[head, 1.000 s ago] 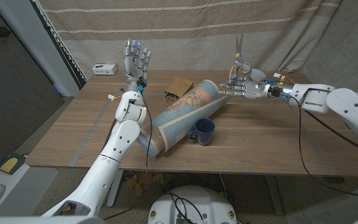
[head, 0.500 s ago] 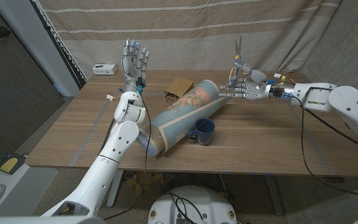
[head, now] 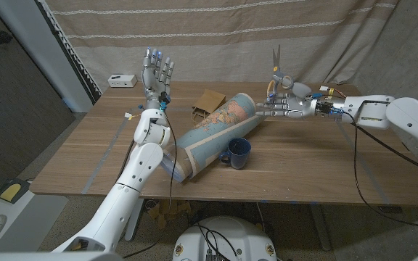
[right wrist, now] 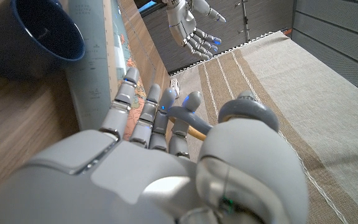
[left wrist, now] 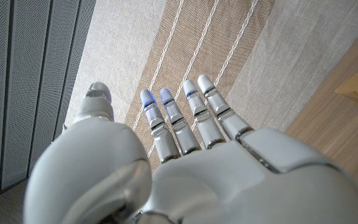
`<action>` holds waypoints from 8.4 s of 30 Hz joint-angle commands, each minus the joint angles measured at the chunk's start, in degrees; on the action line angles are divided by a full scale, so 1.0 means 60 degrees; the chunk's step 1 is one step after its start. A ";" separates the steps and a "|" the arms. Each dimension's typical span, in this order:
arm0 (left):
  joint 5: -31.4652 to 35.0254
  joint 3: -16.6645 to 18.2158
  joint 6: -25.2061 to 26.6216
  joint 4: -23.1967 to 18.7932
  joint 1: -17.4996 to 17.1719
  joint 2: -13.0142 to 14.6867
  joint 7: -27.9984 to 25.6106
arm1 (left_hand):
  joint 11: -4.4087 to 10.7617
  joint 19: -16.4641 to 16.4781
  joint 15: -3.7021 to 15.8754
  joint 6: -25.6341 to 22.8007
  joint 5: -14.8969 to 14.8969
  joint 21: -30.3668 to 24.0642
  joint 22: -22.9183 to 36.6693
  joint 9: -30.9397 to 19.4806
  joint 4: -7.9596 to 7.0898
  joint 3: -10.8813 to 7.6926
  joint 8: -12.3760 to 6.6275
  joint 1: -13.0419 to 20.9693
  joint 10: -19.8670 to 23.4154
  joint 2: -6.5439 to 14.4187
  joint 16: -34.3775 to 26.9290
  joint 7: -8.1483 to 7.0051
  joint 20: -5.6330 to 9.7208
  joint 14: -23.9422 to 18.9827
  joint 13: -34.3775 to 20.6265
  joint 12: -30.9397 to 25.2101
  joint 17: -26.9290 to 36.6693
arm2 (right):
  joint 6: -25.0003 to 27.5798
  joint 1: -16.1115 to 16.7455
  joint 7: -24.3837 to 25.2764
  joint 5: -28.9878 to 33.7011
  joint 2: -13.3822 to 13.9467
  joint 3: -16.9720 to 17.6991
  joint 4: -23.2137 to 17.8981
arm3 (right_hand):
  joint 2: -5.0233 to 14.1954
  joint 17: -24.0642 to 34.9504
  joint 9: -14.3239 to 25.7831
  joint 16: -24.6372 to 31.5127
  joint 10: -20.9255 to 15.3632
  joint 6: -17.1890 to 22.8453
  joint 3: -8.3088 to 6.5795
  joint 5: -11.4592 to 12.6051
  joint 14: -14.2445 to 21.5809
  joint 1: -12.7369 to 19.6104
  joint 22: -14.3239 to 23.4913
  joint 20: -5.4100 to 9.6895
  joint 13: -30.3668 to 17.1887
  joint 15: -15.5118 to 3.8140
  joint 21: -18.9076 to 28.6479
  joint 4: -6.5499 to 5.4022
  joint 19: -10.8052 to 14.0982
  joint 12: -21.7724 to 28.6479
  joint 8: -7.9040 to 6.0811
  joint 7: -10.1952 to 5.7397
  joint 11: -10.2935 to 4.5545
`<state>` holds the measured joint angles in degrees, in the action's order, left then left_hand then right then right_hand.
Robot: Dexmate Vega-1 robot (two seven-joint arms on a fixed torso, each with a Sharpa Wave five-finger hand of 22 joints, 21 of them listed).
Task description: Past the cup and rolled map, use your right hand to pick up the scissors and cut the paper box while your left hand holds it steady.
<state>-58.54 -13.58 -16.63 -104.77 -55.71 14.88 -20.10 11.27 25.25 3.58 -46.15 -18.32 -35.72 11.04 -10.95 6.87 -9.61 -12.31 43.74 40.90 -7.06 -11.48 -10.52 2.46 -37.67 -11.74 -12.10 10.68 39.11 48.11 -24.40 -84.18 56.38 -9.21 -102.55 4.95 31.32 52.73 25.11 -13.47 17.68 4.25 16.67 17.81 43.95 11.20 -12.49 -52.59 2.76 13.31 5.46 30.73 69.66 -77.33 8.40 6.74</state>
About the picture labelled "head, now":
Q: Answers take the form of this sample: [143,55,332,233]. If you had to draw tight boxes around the beige striped curtain backdrop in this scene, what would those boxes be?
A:
[44,0,401,94]

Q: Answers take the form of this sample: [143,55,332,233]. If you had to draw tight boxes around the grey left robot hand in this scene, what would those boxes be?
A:
[142,46,176,109]

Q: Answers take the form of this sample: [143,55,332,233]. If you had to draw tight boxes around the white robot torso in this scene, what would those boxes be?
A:
[172,216,277,261]

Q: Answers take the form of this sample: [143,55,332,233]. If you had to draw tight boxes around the dark textured door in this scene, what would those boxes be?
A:
[0,0,75,181]

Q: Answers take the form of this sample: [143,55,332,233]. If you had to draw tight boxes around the black triangle-patterned trim strip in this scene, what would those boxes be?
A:
[36,0,103,104]

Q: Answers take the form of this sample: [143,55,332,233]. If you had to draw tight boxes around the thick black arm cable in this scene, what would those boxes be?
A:
[342,110,418,180]
[116,139,136,182]

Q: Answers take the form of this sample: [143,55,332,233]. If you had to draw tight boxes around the white table leg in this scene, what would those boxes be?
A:
[124,198,145,243]
[308,203,332,252]

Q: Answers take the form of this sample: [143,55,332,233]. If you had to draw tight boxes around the white door frame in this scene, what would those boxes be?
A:
[0,0,94,113]

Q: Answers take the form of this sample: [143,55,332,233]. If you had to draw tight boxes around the white power strip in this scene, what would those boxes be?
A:
[107,74,139,88]

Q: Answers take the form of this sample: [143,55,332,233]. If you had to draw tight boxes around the dark blue mug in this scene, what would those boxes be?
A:
[218,137,253,170]

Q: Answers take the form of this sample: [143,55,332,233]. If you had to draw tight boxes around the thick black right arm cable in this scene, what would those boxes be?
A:
[342,110,418,180]

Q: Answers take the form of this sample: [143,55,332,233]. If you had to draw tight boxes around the black door handle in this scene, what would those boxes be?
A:
[0,30,14,46]

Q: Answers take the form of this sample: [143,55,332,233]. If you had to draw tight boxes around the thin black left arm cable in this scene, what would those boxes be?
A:
[123,108,178,260]

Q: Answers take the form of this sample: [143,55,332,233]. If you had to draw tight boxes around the black torso cable loop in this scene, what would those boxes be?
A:
[195,224,239,259]

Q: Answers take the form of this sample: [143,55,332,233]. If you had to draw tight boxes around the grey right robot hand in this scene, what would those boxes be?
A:
[255,81,319,120]

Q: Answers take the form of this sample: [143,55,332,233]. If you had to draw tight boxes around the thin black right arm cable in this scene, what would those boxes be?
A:
[351,123,418,231]

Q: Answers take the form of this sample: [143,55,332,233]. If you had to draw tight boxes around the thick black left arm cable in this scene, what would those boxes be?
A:
[116,139,136,182]

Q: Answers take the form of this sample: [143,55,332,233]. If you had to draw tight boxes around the rolled world map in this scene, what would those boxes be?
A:
[160,93,267,183]

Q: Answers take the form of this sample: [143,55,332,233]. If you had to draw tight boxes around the grey orange scissors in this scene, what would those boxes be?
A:
[266,44,295,103]

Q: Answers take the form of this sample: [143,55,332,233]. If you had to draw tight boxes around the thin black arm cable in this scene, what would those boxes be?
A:
[123,108,178,260]
[351,123,418,231]

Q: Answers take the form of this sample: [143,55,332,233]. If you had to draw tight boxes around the brown paper bag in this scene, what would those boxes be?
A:
[190,88,227,126]

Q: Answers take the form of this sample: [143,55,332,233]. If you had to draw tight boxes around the cardboard scraps pile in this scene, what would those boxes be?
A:
[147,199,192,230]

